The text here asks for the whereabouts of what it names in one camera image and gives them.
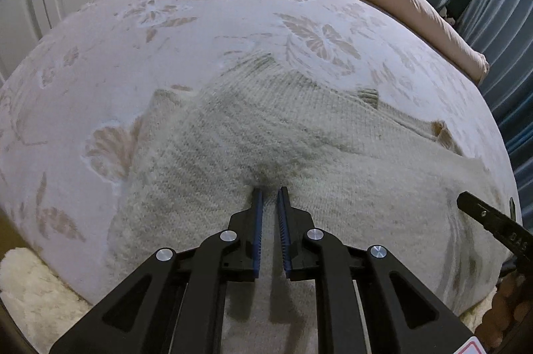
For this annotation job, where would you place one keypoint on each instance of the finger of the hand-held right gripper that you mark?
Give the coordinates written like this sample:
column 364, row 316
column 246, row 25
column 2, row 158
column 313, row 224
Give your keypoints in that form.
column 513, row 209
column 495, row 220

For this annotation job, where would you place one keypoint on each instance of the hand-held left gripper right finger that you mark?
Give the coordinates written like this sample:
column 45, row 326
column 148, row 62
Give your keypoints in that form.
column 284, row 231

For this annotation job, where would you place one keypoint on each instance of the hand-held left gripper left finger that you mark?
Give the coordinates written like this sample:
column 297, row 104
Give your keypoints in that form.
column 258, row 231

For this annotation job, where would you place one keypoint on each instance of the cream knit sweater black hearts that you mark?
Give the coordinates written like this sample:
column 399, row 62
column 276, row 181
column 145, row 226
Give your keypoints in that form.
column 333, row 154

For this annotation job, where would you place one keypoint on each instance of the blue-grey curtain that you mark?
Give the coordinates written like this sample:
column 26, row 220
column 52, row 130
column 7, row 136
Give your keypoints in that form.
column 499, row 25

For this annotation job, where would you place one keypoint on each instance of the small pale bedside item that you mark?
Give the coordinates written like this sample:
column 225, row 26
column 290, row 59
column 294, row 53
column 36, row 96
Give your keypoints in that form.
column 449, row 16

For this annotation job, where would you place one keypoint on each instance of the floral embossed bedspread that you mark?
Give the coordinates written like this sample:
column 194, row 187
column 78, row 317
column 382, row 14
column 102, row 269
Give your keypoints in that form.
column 125, row 66

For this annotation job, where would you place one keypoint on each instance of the fluffy cream rug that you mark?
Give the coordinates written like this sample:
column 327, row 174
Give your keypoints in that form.
column 33, row 295

